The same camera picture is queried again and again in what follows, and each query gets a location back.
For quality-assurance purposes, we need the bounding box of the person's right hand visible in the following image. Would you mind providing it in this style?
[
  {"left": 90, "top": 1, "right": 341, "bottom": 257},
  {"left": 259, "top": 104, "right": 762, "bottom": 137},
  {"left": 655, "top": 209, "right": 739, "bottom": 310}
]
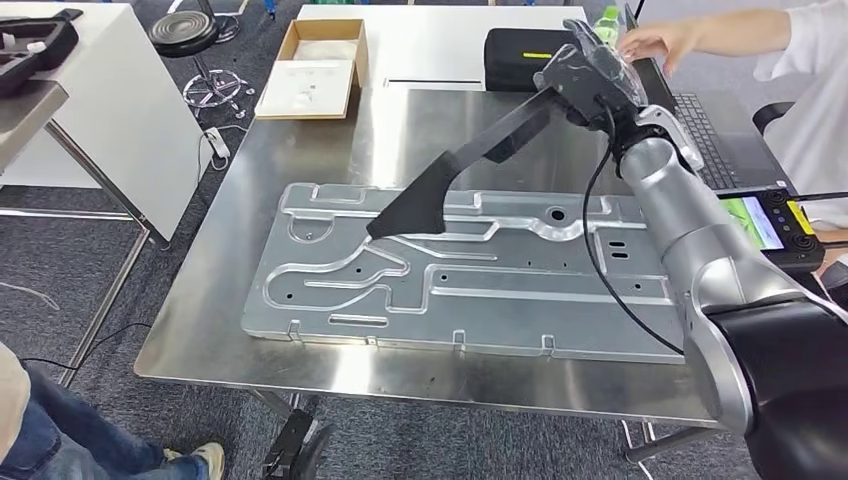
[{"left": 616, "top": 18, "right": 698, "bottom": 77}]

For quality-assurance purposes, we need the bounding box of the person's left hand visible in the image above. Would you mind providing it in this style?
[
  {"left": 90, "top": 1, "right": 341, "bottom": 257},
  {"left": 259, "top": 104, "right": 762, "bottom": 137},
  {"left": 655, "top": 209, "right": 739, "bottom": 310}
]
[{"left": 813, "top": 228, "right": 848, "bottom": 274}]

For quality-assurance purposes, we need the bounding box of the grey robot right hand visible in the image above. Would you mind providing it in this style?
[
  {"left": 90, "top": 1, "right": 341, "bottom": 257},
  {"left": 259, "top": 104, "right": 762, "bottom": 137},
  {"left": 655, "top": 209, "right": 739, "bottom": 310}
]
[{"left": 563, "top": 18, "right": 649, "bottom": 113}]

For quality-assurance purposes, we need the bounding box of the long black plastic frame part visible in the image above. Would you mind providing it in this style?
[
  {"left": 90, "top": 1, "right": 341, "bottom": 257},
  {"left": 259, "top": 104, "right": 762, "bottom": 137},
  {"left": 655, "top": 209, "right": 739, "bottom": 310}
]
[{"left": 366, "top": 86, "right": 578, "bottom": 241}]

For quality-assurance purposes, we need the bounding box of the stainless steel workbench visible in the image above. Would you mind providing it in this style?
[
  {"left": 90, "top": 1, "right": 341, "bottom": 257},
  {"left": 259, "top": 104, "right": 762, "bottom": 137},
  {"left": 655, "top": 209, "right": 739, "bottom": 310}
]
[{"left": 134, "top": 86, "right": 800, "bottom": 465}]

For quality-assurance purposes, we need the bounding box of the green plastic bottle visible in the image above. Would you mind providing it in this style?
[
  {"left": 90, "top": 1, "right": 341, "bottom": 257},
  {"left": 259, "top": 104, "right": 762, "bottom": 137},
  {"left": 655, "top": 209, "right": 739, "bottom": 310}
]
[{"left": 592, "top": 5, "right": 622, "bottom": 48}]

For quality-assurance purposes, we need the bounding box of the black handheld controller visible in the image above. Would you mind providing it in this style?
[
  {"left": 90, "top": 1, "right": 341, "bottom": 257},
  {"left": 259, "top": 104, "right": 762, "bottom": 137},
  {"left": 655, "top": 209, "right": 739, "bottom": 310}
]
[{"left": 715, "top": 188, "right": 827, "bottom": 274}]

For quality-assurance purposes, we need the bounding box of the black zip case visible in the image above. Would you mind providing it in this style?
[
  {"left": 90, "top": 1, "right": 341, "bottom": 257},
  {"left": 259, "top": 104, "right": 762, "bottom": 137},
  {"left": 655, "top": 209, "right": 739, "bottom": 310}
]
[{"left": 483, "top": 27, "right": 579, "bottom": 93}]

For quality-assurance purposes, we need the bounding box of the black chair armrest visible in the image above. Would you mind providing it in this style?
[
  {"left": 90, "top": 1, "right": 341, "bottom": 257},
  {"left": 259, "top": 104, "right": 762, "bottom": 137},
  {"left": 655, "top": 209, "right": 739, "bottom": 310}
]
[{"left": 753, "top": 101, "right": 796, "bottom": 137}]

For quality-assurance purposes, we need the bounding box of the stamped metal panel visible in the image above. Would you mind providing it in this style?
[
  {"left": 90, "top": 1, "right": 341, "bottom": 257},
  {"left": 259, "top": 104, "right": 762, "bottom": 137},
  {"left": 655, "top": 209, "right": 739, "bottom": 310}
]
[{"left": 240, "top": 182, "right": 687, "bottom": 366}]

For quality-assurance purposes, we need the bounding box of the brown cardboard box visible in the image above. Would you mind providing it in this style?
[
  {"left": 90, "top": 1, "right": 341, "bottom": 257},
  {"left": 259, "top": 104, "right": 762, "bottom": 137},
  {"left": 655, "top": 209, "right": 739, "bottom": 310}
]
[{"left": 276, "top": 18, "right": 370, "bottom": 89}]

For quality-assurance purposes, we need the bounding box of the white power strip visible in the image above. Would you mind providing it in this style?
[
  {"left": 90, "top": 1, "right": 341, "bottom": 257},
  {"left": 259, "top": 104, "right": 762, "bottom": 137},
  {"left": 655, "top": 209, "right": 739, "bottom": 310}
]
[{"left": 203, "top": 127, "right": 232, "bottom": 160}]

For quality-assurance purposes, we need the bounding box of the black round stool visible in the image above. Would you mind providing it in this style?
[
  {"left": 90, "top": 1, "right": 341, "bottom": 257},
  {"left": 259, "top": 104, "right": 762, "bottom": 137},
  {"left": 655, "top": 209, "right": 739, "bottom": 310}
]
[{"left": 148, "top": 9, "right": 252, "bottom": 122}]

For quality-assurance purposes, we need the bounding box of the black robot left foot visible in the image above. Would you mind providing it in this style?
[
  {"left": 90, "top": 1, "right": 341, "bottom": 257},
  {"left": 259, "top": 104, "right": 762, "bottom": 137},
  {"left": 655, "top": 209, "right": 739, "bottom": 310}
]
[{"left": 261, "top": 397, "right": 336, "bottom": 480}]

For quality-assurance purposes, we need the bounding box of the white cabinet table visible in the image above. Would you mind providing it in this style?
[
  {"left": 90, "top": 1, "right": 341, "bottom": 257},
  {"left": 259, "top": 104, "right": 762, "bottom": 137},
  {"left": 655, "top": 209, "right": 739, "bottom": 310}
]
[{"left": 0, "top": 1, "right": 208, "bottom": 243}]

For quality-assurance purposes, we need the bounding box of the person's foot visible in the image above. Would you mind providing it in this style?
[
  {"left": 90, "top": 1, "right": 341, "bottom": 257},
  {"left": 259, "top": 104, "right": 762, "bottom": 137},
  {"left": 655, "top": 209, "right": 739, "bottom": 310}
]
[{"left": 162, "top": 442, "right": 227, "bottom": 480}]

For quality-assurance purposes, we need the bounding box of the black foam tray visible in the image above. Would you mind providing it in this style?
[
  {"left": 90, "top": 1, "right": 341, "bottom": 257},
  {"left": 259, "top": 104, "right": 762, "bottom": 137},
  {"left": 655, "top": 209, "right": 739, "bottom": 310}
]
[{"left": 0, "top": 7, "right": 84, "bottom": 99}]

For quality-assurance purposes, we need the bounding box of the grey metal-leg table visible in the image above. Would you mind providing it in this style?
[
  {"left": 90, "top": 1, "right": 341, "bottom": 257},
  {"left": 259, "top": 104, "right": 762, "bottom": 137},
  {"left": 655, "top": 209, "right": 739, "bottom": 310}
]
[{"left": 0, "top": 79, "right": 170, "bottom": 389}]

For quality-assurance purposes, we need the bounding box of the person's leg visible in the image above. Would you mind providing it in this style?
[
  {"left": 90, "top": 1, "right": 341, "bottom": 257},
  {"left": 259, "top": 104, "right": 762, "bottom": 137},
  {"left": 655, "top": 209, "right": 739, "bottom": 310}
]
[{"left": 0, "top": 364, "right": 210, "bottom": 480}]

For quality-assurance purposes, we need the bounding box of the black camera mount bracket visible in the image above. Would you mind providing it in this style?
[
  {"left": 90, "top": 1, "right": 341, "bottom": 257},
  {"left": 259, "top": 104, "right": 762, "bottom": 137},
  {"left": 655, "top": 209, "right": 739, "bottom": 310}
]
[{"left": 533, "top": 44, "right": 641, "bottom": 130}]

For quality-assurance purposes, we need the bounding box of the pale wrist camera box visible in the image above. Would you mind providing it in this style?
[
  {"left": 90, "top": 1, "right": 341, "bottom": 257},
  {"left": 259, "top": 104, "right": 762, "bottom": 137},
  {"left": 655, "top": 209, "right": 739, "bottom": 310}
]
[{"left": 533, "top": 59, "right": 564, "bottom": 93}]

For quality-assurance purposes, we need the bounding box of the black camera cable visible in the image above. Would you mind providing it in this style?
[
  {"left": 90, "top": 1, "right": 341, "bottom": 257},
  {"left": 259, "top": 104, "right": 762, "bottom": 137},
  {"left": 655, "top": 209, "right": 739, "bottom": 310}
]
[{"left": 581, "top": 95, "right": 687, "bottom": 357}]

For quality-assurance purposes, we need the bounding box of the white cable under workbench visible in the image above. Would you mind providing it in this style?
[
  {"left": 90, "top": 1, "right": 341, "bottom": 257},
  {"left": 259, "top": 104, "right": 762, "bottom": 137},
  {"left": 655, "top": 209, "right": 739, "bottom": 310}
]
[{"left": 619, "top": 420, "right": 657, "bottom": 480}]

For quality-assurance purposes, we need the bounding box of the white power cable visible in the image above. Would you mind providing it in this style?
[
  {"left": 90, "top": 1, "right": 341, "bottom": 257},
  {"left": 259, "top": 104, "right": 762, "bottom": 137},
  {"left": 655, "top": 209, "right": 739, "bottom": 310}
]
[{"left": 195, "top": 122, "right": 250, "bottom": 175}]

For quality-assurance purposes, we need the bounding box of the black floor cable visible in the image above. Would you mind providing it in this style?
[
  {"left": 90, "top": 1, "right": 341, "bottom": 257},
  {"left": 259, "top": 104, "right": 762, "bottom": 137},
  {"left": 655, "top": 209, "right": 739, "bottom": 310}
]
[{"left": 19, "top": 322, "right": 152, "bottom": 372}]

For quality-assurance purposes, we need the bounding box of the white floor cable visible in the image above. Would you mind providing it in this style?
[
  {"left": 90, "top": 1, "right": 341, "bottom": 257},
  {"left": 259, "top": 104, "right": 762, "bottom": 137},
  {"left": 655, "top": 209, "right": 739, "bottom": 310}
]
[{"left": 0, "top": 281, "right": 61, "bottom": 311}]

